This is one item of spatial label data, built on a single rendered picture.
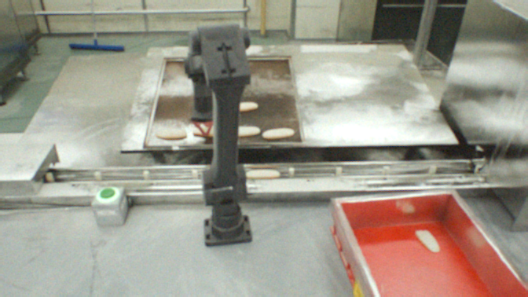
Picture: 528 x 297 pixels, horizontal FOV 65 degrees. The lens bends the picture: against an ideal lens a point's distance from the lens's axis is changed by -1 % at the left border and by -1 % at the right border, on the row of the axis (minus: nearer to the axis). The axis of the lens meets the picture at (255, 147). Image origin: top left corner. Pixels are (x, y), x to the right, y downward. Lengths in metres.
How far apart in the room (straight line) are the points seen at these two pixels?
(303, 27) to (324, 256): 3.77
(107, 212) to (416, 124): 0.98
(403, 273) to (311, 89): 0.75
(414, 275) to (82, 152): 1.06
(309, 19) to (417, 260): 3.77
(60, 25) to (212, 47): 4.58
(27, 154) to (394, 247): 1.04
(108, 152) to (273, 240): 0.66
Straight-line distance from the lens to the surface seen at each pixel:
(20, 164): 1.32
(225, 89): 0.75
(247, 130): 1.32
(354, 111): 1.45
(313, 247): 1.07
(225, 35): 0.77
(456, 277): 1.09
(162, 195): 1.17
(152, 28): 5.01
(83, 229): 1.19
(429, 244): 1.13
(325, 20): 4.66
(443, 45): 3.09
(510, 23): 1.28
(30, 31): 4.74
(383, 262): 1.07
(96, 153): 1.46
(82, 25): 5.21
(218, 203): 1.00
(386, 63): 1.73
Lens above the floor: 1.60
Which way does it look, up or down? 34 degrees down
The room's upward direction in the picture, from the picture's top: straight up
